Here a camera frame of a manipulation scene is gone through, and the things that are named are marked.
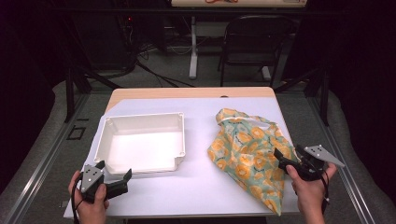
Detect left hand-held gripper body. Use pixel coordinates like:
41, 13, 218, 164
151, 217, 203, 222
79, 165, 129, 204

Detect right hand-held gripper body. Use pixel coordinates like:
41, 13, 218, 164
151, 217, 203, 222
277, 144, 346, 182

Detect white plastic tray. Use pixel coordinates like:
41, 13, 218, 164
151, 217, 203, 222
93, 112, 187, 175

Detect lemon print fabric bag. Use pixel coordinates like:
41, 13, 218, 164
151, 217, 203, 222
206, 107, 302, 217

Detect person's left hand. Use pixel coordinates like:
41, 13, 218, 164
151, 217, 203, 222
68, 170, 110, 219

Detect person's right hand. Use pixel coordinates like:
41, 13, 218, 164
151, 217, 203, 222
285, 162, 339, 217

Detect black metal stand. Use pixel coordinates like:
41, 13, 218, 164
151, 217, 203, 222
274, 65, 331, 127
63, 65, 123, 124

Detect light wooden table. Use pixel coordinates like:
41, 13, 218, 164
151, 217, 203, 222
105, 86, 277, 114

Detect black folding chair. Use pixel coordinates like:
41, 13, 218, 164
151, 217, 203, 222
217, 14, 297, 89

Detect white desk leg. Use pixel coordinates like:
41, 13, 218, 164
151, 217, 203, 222
188, 15, 199, 80

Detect aluminium floor rail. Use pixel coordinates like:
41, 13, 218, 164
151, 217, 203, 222
0, 92, 92, 224
306, 95, 376, 224

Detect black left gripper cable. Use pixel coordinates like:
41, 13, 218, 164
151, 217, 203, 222
70, 175, 84, 224

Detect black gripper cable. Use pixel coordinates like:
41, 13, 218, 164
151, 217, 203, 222
320, 169, 332, 214
70, 175, 84, 224

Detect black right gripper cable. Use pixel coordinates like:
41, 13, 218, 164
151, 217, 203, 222
320, 169, 332, 214

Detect black floor cables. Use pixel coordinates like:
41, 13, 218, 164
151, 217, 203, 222
135, 46, 196, 89

